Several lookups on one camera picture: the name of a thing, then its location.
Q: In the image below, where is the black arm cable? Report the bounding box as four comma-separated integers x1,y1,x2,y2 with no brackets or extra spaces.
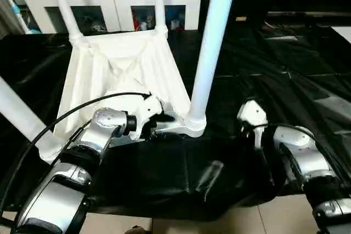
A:
0,92,152,218
258,124,351,191

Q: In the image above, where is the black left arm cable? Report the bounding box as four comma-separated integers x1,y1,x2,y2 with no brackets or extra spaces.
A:
0,92,152,218

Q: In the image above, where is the white plastic table top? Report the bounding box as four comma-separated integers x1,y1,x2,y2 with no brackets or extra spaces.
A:
37,28,208,163

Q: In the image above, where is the black metal rail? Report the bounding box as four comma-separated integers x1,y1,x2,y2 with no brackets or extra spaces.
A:
266,10,351,20

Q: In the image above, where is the white flat board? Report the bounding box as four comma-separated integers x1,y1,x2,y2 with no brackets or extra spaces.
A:
332,26,351,42

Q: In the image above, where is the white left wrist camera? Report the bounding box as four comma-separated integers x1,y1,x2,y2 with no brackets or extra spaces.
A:
132,94,164,140

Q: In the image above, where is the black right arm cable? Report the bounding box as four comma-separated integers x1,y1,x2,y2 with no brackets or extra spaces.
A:
258,124,351,191

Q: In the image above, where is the black plastic mat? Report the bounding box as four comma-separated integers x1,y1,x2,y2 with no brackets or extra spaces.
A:
0,23,351,221

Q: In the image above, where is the teal white mop handle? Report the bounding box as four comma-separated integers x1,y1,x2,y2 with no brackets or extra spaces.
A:
0,0,40,35

